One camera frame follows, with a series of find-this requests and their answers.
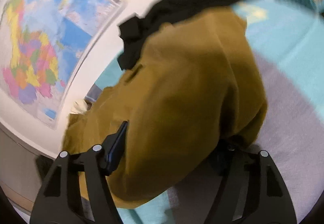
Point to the cream pillow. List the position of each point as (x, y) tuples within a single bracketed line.
[(79, 107)]

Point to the black garment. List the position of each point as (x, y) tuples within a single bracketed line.
[(135, 30)]

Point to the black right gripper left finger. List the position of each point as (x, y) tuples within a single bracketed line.
[(59, 198)]

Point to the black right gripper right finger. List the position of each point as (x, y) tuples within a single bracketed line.
[(251, 190)]

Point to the colourful wall map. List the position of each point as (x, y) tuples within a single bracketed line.
[(43, 44)]

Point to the olive brown jacket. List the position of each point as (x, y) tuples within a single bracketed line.
[(195, 84)]

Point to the teal grey patterned bed sheet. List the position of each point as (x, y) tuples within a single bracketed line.
[(287, 41)]

